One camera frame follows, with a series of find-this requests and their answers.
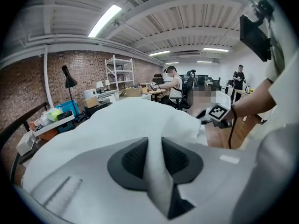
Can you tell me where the small white box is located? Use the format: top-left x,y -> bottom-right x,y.
15,131 -> 36,156

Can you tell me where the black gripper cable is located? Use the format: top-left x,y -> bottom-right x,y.
228,104 -> 238,149

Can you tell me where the white shelf rack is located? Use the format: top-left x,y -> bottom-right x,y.
105,54 -> 135,93

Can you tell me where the person's right forearm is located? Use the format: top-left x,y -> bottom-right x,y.
224,78 -> 276,121

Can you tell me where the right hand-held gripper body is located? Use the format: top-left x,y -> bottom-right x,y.
206,90 -> 234,128

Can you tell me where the white pillow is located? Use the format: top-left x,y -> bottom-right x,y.
22,98 -> 208,219

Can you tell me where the open cardboard box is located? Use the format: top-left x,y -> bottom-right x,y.
125,86 -> 143,98

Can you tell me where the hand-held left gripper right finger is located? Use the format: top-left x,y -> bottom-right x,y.
161,137 -> 257,224

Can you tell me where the black headrest office chair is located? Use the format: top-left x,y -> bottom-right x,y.
152,73 -> 164,85

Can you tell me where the black metal railing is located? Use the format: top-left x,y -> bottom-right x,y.
0,101 -> 50,184

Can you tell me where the white tray of clutter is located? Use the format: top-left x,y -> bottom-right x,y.
33,108 -> 76,138

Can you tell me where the round wooden table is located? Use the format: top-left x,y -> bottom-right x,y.
147,89 -> 168,96

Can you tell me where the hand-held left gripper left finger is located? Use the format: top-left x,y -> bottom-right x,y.
23,137 -> 162,224

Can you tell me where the white vertical pipe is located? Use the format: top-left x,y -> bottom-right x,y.
43,47 -> 55,109

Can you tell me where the black floor lamp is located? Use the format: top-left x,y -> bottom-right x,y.
61,65 -> 82,121

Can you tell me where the black flat box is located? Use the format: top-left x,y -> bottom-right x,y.
83,101 -> 113,117

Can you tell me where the small closed cardboard box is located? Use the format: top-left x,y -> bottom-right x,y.
82,97 -> 100,109

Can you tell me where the blue plastic bin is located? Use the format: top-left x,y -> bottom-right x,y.
55,99 -> 80,118

